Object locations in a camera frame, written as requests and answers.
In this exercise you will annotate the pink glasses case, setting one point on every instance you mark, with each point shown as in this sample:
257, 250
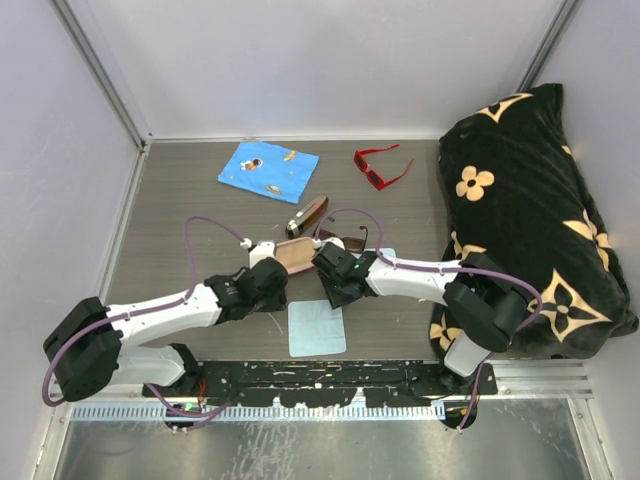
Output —
296, 255

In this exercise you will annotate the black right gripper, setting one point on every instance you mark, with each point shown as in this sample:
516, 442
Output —
335, 299

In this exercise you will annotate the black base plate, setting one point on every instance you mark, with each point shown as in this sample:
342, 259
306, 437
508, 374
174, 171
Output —
392, 383

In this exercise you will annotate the blue cartoon print cloth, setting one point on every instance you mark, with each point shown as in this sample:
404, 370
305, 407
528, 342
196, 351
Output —
269, 170

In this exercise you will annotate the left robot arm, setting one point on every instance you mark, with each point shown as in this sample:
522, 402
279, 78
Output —
96, 346

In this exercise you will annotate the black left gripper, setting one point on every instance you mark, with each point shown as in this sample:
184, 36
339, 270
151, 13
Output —
277, 302

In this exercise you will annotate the brown striped glasses case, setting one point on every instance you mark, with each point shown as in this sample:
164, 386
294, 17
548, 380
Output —
306, 217

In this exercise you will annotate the tortoiseshell brown sunglasses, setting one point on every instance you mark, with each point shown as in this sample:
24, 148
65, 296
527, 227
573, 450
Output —
349, 243

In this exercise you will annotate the aluminium front rail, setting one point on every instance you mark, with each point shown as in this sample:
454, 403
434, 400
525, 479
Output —
499, 381

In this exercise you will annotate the black floral plush pillow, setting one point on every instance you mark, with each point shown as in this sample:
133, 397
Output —
515, 193

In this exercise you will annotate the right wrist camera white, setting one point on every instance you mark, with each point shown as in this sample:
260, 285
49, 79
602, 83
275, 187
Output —
318, 243

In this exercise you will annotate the light blue cloth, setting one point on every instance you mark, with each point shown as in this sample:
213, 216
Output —
385, 251
315, 329

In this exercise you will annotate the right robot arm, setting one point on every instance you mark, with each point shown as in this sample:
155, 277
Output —
488, 305

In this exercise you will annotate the red sunglasses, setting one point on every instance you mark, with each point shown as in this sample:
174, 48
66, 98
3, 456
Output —
360, 159

